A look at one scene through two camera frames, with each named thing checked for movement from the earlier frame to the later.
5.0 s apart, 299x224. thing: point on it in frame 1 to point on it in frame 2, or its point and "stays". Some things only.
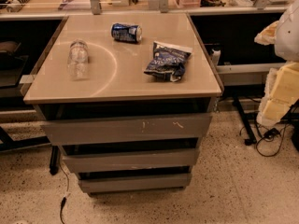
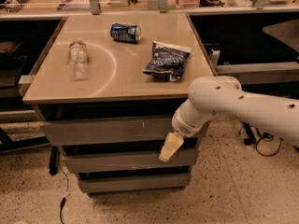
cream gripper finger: x=281 y=91 to x=185 y=122
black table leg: x=244 y=122 stays
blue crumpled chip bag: x=167 y=63 stays
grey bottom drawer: x=134 y=182 stays
